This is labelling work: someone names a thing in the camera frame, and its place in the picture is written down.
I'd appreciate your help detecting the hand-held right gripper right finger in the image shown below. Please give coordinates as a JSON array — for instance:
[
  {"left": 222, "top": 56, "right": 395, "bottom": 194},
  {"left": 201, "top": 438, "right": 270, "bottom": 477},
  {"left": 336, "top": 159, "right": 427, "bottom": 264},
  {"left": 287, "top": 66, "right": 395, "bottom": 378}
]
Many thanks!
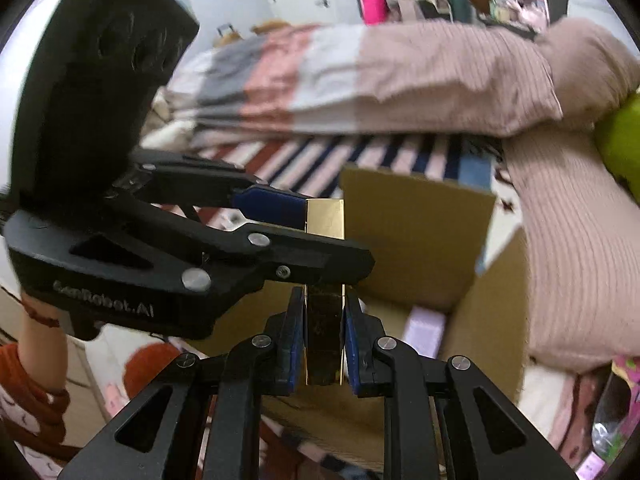
[{"left": 345, "top": 291, "right": 577, "bottom": 480}]

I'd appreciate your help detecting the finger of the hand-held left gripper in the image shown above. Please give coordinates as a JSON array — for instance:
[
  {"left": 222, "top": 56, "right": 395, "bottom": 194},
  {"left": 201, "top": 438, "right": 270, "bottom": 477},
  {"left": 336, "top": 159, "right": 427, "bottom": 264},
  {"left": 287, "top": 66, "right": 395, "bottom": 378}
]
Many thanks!
[
  {"left": 114, "top": 149, "right": 307, "bottom": 232},
  {"left": 65, "top": 194, "right": 376, "bottom": 286}
]

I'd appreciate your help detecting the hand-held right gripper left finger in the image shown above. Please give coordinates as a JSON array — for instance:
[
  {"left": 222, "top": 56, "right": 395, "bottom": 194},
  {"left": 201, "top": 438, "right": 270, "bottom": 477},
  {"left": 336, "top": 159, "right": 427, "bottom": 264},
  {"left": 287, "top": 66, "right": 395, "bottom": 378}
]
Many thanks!
[{"left": 65, "top": 287, "right": 306, "bottom": 480}]

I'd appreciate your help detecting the shiny gold box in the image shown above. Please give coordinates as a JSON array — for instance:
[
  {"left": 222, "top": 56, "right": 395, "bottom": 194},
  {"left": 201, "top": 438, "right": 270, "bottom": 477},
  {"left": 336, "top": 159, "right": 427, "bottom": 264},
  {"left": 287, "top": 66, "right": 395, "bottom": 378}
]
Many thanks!
[{"left": 304, "top": 198, "right": 347, "bottom": 387}]

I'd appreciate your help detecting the brown cardboard box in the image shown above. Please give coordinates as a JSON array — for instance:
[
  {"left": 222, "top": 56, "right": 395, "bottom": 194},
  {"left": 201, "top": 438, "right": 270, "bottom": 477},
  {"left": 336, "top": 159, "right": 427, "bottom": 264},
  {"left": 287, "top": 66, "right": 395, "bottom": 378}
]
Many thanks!
[{"left": 197, "top": 164, "right": 532, "bottom": 472}]

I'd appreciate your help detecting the person's left forearm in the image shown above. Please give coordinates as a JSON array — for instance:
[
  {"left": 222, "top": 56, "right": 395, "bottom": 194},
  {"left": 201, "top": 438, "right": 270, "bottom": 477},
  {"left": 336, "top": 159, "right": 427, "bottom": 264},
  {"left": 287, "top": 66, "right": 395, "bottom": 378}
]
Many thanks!
[{"left": 0, "top": 292, "right": 72, "bottom": 463}]

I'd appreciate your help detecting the pale pink box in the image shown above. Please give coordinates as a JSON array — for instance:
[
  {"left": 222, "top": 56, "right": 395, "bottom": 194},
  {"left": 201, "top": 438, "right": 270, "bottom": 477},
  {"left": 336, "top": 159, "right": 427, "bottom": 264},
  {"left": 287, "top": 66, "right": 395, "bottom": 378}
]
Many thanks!
[{"left": 402, "top": 306, "right": 447, "bottom": 361}]

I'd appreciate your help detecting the red navy striped bed sheet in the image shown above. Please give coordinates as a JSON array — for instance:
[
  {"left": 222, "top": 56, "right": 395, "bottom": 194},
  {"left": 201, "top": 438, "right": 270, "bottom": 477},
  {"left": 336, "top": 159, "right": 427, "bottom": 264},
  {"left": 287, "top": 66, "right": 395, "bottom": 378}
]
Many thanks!
[{"left": 187, "top": 132, "right": 507, "bottom": 211}]

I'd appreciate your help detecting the colour block striped quilt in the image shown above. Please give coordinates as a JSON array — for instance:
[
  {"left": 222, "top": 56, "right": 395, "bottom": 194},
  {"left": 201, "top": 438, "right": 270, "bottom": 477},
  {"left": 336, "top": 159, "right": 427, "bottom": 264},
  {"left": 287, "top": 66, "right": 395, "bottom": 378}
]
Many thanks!
[{"left": 162, "top": 21, "right": 566, "bottom": 137}]

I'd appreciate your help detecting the bright pink bin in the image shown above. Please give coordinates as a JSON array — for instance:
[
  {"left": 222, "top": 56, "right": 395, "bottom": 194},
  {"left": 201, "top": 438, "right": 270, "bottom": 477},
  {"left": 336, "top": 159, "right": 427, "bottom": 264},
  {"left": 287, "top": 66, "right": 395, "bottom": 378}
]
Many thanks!
[{"left": 362, "top": 0, "right": 389, "bottom": 25}]

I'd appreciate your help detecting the pink ribbed pillow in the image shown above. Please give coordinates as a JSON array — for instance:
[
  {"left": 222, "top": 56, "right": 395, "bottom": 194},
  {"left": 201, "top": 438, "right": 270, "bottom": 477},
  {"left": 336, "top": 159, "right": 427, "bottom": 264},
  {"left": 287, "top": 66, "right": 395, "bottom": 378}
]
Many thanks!
[
  {"left": 536, "top": 16, "right": 640, "bottom": 132},
  {"left": 504, "top": 127, "right": 640, "bottom": 373}
]

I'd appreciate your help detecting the clear plastic bottle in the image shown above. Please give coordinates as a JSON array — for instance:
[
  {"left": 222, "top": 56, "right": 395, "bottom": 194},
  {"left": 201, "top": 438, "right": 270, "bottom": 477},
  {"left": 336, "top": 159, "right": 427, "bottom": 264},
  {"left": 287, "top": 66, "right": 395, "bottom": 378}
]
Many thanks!
[{"left": 591, "top": 372, "right": 637, "bottom": 458}]

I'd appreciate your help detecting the red string bracelet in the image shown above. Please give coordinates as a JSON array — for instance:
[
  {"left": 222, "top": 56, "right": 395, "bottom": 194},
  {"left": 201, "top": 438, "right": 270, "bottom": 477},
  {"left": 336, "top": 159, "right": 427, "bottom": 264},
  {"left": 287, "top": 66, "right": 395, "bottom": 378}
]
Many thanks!
[{"left": 21, "top": 299, "right": 62, "bottom": 330}]

